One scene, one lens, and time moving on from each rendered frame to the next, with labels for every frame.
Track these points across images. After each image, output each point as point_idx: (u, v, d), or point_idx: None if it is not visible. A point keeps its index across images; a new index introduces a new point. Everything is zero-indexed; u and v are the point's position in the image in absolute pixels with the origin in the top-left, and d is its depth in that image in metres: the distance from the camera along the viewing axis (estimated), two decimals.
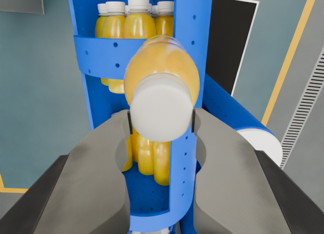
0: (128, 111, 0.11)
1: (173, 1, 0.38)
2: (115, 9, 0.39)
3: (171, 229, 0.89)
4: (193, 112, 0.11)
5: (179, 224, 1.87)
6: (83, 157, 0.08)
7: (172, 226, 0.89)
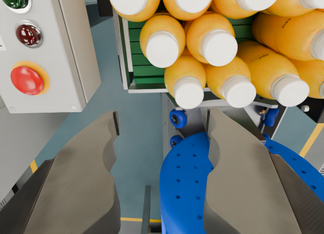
0: (114, 112, 0.11)
1: None
2: None
3: None
4: (207, 112, 0.11)
5: None
6: (69, 160, 0.08)
7: None
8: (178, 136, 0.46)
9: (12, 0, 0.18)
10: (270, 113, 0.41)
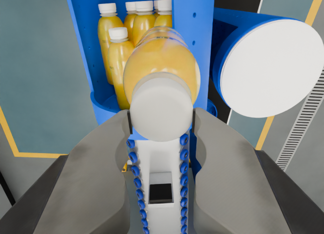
0: (128, 111, 0.11)
1: None
2: None
3: (183, 171, 0.79)
4: (193, 112, 0.11)
5: (193, 186, 1.81)
6: (83, 157, 0.08)
7: (183, 167, 0.79)
8: None
9: None
10: None
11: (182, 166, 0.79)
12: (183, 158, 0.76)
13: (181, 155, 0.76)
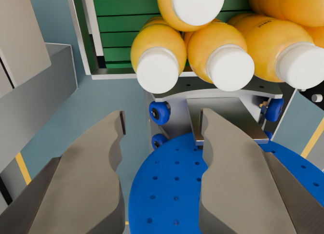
0: (121, 111, 0.11)
1: None
2: None
3: None
4: (200, 112, 0.11)
5: None
6: (75, 158, 0.08)
7: None
8: (163, 137, 0.37)
9: None
10: (273, 104, 0.32)
11: None
12: None
13: None
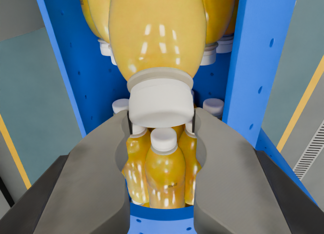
0: (128, 111, 0.11)
1: None
2: (134, 132, 0.32)
3: None
4: (193, 112, 0.11)
5: None
6: (83, 157, 0.08)
7: None
8: None
9: None
10: None
11: None
12: None
13: None
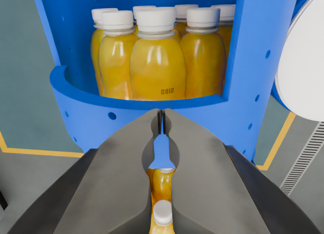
0: (159, 111, 0.11)
1: (216, 9, 0.22)
2: (116, 25, 0.23)
3: None
4: (163, 114, 0.11)
5: None
6: (111, 152, 0.08)
7: None
8: None
9: None
10: None
11: None
12: None
13: None
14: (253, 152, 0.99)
